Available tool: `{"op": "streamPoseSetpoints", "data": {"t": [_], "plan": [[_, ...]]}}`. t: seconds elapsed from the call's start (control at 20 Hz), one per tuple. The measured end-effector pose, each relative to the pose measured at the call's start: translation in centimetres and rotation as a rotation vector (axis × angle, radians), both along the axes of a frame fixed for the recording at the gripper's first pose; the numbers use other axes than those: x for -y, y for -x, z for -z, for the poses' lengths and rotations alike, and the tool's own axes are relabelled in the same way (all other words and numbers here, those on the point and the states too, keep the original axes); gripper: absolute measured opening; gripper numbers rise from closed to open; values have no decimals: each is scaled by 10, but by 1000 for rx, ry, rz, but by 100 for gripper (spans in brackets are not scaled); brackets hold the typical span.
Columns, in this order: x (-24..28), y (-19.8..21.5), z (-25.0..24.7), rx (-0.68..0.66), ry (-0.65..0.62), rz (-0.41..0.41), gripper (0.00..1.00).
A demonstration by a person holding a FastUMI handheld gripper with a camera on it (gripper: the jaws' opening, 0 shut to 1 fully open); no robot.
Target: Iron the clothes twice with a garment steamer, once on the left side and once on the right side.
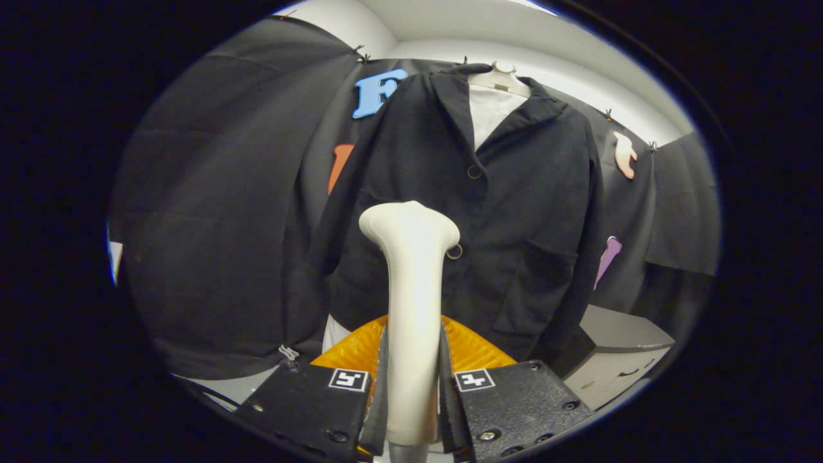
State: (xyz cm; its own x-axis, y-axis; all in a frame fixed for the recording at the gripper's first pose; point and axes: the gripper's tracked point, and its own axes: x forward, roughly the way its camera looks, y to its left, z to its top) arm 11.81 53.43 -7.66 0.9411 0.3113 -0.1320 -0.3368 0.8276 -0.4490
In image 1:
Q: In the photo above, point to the black backdrop cloth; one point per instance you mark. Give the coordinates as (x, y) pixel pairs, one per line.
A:
(212, 225)

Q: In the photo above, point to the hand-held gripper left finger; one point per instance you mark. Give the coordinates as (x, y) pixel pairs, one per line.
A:
(302, 405)

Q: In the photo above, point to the black suit jacket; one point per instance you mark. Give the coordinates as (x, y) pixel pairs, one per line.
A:
(527, 212)

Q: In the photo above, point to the white garment steamer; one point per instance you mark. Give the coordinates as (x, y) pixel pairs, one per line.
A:
(411, 289)

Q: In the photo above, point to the grey cabinet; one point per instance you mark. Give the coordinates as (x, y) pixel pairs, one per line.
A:
(617, 328)

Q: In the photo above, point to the small white clip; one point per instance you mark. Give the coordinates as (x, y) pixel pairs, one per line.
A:
(288, 352)

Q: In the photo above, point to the white shirt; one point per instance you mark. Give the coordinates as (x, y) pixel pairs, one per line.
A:
(492, 112)

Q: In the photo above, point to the white clothes hanger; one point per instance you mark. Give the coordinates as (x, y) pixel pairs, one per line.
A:
(501, 78)

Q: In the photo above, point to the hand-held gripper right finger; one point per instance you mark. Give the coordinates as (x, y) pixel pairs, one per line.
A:
(514, 405)

